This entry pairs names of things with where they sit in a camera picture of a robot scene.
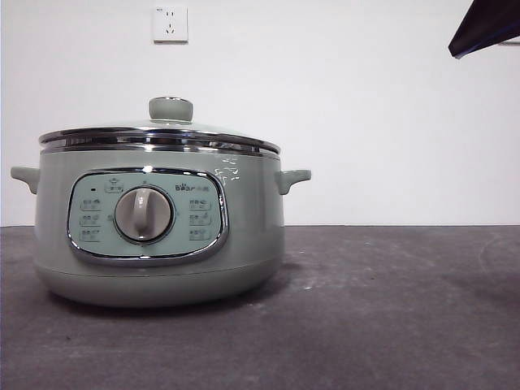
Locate glass lid with green knob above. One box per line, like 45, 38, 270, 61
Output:
38, 96, 281, 158

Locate pale green electric cooking pot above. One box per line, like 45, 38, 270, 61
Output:
10, 144, 313, 309

